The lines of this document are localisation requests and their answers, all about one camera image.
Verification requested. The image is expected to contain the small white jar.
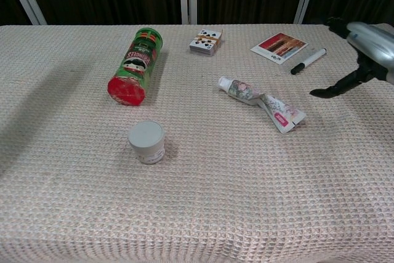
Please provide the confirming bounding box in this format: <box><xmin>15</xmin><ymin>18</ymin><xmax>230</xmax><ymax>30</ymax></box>
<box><xmin>127</xmin><ymin>120</ymin><xmax>166</xmax><ymax>166</ymax></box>

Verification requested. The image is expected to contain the green Pringles can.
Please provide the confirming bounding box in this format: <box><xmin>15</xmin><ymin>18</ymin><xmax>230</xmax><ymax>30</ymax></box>
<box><xmin>107</xmin><ymin>26</ymin><xmax>164</xmax><ymax>108</ymax></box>

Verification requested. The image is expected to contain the banded playing card deck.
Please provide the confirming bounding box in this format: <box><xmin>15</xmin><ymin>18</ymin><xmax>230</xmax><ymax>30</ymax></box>
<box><xmin>188</xmin><ymin>28</ymin><xmax>224</xmax><ymax>58</ymax></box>

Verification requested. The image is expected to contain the beige waffle tablecloth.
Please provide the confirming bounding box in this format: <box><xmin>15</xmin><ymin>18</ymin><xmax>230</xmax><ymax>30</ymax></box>
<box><xmin>0</xmin><ymin>23</ymin><xmax>394</xmax><ymax>263</ymax></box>

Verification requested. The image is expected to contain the floral squeeze tube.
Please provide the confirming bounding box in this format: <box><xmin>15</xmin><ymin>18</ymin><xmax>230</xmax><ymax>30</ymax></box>
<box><xmin>217</xmin><ymin>75</ymin><xmax>307</xmax><ymax>136</ymax></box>

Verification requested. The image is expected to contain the black and white marker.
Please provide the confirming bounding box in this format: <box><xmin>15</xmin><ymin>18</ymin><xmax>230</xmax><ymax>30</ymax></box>
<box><xmin>289</xmin><ymin>47</ymin><xmax>328</xmax><ymax>76</ymax></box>

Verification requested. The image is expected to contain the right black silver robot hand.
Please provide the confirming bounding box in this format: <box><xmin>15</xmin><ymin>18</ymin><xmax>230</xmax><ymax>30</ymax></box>
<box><xmin>308</xmin><ymin>16</ymin><xmax>394</xmax><ymax>99</ymax></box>

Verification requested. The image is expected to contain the red photo postcard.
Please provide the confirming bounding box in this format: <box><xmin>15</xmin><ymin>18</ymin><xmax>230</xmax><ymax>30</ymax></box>
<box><xmin>249</xmin><ymin>31</ymin><xmax>310</xmax><ymax>66</ymax></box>

